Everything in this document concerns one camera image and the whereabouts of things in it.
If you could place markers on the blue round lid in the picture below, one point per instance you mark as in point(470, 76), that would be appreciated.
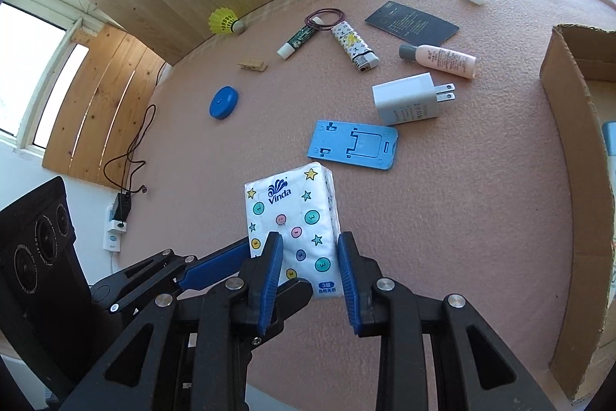
point(224, 103)

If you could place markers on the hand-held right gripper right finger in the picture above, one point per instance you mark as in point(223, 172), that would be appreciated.
point(347, 286)

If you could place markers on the green lip balm tube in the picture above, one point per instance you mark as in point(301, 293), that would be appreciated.
point(299, 39)

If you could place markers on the pink lotion bottle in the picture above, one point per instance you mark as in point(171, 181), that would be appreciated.
point(442, 60)

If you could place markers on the yellow shuttlecock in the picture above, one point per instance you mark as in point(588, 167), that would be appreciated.
point(222, 22)

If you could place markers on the wooden clothespin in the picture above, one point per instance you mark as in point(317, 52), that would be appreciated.
point(252, 65)

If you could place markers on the pink blanket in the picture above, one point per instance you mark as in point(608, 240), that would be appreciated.
point(457, 199)

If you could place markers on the patterned lighter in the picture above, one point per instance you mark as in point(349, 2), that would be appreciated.
point(351, 44)

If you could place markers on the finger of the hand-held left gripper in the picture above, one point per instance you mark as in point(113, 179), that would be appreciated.
point(211, 269)
point(296, 295)

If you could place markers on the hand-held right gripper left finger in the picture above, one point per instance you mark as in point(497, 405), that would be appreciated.
point(267, 286)

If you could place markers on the white charger adapter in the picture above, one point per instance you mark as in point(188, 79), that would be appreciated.
point(406, 100)

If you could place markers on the black power adapter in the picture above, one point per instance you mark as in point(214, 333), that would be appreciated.
point(122, 206)

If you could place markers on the white power strip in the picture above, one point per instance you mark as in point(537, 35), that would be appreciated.
point(114, 237)

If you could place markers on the white printed tissue pack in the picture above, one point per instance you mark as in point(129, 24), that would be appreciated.
point(293, 218)

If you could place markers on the cardboard box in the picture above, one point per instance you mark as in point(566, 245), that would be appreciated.
point(572, 180)

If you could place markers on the pine wood panel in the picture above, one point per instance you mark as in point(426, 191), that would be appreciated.
point(96, 112)

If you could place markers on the dark grey card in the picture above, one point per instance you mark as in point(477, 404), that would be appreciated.
point(411, 23)

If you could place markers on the blue plastic phone stand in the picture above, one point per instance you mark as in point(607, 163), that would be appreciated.
point(353, 146)

